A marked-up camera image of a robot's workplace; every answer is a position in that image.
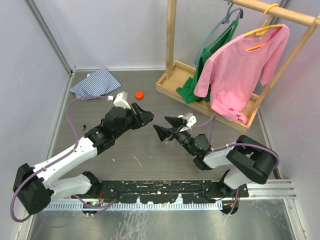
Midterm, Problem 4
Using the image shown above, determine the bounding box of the white slotted cable duct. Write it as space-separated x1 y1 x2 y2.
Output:
44 201 223 211

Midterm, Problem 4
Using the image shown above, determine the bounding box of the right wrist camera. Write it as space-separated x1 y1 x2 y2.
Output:
178 112 197 132

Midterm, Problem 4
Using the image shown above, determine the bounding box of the pink t-shirt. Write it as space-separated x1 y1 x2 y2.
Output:
193 24 290 124

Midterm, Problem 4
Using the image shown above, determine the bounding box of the blue striped cloth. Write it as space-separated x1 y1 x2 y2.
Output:
70 68 122 100

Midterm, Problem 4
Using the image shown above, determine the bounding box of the green garment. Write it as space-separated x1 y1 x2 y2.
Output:
176 19 239 104

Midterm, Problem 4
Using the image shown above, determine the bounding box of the yellow hanger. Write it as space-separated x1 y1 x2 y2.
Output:
243 3 282 40

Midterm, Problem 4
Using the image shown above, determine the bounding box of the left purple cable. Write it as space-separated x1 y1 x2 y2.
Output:
10 95 118 223

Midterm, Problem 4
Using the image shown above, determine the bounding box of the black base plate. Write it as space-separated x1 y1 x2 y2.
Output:
70 179 249 204

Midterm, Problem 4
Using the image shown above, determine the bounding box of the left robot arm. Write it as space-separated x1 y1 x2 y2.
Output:
13 102 154 215

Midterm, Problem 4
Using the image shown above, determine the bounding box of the wooden clothes rack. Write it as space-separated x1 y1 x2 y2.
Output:
155 0 320 133

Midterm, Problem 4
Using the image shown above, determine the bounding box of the grey hanger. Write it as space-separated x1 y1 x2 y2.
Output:
194 2 244 65

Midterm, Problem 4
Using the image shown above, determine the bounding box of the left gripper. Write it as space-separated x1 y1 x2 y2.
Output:
113 102 153 139

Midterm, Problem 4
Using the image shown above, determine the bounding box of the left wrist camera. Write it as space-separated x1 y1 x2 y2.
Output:
113 91 131 110

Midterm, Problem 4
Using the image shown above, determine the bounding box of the orange earbud charging case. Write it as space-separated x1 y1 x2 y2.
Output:
135 91 144 100

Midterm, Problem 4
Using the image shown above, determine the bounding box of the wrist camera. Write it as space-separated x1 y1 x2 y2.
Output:
178 112 197 132
113 91 131 110

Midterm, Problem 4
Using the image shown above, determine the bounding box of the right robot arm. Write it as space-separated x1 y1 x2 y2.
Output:
153 113 280 197

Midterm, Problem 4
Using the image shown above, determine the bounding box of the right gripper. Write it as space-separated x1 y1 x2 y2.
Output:
153 116 196 157

